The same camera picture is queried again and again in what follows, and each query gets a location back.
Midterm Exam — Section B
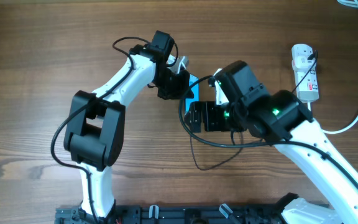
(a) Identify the blue Galaxy smartphone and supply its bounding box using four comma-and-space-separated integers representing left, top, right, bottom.
185, 75, 199, 113

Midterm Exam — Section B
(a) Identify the black USB charging cable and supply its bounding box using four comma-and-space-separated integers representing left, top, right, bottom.
189, 49, 320, 171

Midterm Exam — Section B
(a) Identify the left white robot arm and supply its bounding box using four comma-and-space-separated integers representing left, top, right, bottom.
63, 30, 195, 223

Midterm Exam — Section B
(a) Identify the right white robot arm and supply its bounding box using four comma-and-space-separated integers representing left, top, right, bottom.
205, 61, 358, 223

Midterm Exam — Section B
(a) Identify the white charger plug adapter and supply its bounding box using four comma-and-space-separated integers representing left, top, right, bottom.
292, 54, 316, 72

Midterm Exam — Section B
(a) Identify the white power strip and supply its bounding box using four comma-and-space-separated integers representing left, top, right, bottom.
291, 44, 319, 103

